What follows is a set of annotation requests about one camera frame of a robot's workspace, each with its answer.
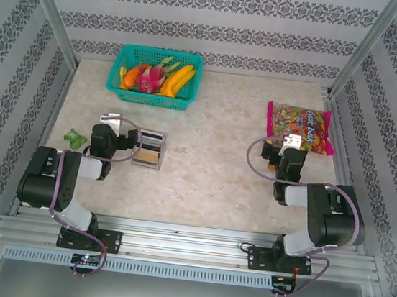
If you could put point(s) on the clear acrylic card box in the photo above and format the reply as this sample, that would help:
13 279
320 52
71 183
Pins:
149 146

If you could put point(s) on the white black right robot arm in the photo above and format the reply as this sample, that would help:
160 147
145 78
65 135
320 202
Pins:
338 223

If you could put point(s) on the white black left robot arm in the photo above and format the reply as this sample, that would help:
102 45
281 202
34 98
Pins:
42 180

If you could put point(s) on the orange card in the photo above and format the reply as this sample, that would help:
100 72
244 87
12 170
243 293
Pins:
148 157

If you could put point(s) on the small green toy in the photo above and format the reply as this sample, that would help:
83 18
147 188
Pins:
74 138

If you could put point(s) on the pink fruit candy bag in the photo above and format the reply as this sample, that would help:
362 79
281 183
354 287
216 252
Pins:
295 124

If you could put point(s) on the teal plastic basket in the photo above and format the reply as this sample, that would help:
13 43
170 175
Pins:
146 100

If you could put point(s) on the orange toy fruit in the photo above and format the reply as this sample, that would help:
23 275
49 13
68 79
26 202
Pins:
132 77

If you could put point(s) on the small yellow toy fruit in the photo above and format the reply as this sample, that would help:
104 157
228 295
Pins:
122 75

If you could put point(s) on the pink dragon fruit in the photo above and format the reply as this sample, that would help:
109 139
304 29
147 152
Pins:
151 77

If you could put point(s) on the yellow banana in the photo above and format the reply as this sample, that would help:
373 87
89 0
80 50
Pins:
178 77
188 81

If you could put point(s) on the small controller board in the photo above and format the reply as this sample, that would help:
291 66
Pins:
283 285
87 259

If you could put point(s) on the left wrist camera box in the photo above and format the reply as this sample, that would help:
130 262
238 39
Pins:
115 122

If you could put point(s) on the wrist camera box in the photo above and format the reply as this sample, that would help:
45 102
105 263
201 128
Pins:
293 142
115 122

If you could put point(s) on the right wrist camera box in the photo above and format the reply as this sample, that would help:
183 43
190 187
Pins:
293 142

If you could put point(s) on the aluminium side rail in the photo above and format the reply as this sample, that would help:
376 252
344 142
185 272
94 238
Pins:
48 119
343 151

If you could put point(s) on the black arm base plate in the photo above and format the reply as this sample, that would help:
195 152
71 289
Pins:
111 241
261 259

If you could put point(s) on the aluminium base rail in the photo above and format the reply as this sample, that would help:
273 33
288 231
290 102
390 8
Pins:
186 245

